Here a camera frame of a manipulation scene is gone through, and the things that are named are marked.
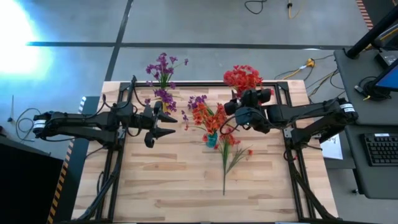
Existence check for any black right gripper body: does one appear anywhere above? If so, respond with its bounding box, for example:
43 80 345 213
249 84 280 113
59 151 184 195
234 105 273 134

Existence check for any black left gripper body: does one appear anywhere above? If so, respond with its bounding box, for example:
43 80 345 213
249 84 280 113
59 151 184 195
133 105 156 131

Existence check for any blue glass vase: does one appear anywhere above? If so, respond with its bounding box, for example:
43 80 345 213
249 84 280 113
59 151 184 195
205 132 219 149

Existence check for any white paper sheet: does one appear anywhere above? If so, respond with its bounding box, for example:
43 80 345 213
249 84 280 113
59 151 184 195
319 133 344 161

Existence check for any grey desk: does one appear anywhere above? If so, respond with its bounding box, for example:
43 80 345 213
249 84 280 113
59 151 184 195
333 48 398 126
344 124 398 200

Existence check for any yellow black hazard tape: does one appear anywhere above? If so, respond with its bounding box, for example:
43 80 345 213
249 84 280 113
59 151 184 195
46 132 77 224
355 0 374 31

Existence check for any black slanted pole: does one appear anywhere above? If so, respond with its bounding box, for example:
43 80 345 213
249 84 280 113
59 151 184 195
345 4 398 60

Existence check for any black computer keyboard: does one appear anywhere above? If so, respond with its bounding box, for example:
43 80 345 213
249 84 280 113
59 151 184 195
360 133 398 167

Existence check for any computer monitor blue screen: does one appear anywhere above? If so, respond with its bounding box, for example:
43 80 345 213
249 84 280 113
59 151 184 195
371 58 398 93

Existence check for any black cabinet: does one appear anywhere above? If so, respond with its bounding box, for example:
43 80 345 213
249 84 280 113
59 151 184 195
0 136 65 224

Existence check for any black power adapter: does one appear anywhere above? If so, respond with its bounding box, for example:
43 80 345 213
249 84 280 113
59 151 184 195
375 49 398 68

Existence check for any yellow cable with plug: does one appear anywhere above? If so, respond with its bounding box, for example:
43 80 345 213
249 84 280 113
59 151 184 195
281 58 317 81

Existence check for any black floor cable loop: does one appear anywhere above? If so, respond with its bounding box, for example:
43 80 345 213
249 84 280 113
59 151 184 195
14 107 40 143
244 0 268 16

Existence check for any yellow floor cable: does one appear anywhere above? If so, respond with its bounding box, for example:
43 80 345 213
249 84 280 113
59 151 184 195
286 0 307 20

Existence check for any black cable bundle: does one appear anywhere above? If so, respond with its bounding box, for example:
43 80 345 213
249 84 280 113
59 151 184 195
354 76 383 102

